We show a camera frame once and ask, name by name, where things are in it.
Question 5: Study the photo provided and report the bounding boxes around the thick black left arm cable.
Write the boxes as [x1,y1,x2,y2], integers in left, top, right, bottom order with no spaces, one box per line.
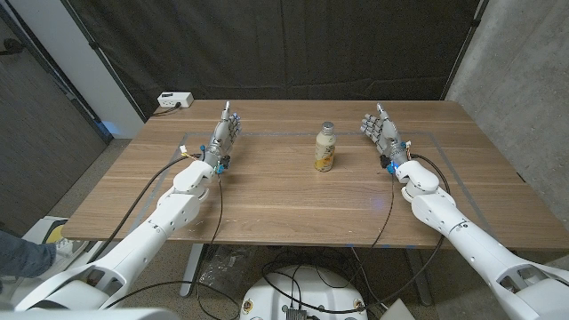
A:
[88,153,204,264]

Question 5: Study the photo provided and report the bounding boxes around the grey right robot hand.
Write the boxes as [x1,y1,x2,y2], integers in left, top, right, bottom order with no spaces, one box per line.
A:
[359,102,413,168]

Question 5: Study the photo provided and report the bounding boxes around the black backdrop curtain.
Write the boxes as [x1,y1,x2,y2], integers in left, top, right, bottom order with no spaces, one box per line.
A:
[61,0,490,121]

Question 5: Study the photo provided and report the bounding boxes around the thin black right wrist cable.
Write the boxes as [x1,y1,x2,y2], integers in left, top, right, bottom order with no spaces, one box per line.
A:
[371,172,396,249]

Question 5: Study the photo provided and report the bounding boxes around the black power strip cable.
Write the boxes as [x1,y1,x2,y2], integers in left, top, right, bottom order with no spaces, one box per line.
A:
[150,102,182,117]

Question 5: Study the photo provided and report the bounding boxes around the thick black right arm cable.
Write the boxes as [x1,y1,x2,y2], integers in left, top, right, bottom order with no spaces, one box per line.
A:
[411,153,451,196]

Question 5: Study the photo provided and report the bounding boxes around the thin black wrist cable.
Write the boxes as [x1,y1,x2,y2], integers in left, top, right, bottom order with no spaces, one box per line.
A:
[195,172,241,320]
[371,172,396,249]

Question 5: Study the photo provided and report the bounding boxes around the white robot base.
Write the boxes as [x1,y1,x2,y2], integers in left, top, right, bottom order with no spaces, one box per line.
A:
[239,265,369,320]

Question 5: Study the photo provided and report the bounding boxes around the white sneaker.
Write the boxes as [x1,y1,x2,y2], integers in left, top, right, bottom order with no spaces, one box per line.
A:
[55,237,88,259]

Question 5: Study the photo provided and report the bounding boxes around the black backdrop stand pole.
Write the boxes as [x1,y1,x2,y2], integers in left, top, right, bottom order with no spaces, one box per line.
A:
[441,0,489,101]
[60,0,148,122]

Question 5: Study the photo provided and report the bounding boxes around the thin black left wrist cable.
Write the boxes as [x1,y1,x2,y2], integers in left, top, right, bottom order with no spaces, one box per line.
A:
[195,172,241,320]

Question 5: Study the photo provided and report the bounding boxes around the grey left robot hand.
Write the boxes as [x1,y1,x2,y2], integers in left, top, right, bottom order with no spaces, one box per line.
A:
[202,100,244,170]

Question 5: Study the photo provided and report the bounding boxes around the clear plastic bag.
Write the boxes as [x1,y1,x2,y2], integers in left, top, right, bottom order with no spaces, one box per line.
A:
[197,244,259,297]

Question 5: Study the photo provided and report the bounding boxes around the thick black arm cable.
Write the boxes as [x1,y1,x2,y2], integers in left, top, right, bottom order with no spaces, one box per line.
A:
[411,153,451,196]
[88,153,204,264]

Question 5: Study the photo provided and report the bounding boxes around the blue jeans leg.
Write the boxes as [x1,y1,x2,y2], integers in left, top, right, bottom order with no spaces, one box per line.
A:
[0,229,58,279]

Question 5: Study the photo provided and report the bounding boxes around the grey table leg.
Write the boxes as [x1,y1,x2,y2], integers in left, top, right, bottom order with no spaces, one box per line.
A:
[405,248,433,307]
[179,243,205,298]

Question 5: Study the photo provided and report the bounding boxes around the white flat board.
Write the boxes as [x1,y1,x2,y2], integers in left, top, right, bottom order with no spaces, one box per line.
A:
[380,298,417,320]

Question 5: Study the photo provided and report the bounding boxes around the pineapple mango tea bottle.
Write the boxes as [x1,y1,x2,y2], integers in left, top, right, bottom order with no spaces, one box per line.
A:
[314,122,338,173]

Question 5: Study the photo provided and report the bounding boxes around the black door handle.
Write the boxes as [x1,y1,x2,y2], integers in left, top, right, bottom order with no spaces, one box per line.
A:
[0,38,26,57]

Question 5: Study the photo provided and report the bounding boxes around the tangled black floor cables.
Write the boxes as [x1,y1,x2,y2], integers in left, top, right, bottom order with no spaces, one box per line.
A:
[260,248,388,315]

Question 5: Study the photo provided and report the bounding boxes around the white power strip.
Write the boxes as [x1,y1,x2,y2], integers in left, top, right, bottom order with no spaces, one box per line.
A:
[156,92,195,109]

